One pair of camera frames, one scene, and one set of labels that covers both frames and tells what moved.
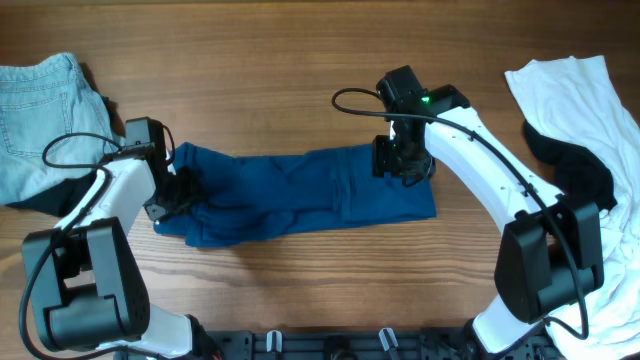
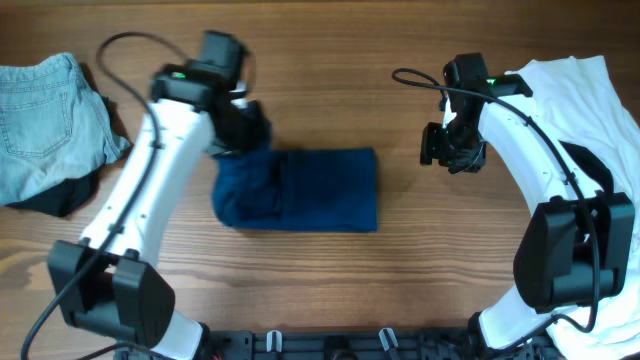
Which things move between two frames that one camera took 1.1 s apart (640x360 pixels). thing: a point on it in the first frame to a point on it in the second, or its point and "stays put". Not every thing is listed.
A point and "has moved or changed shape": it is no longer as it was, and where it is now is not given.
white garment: (570, 100) stays put
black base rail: (461, 343) stays put
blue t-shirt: (249, 201) has moved or changed shape
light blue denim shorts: (55, 128) stays put
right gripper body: (400, 158) to (456, 145)
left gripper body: (183, 191) to (245, 129)
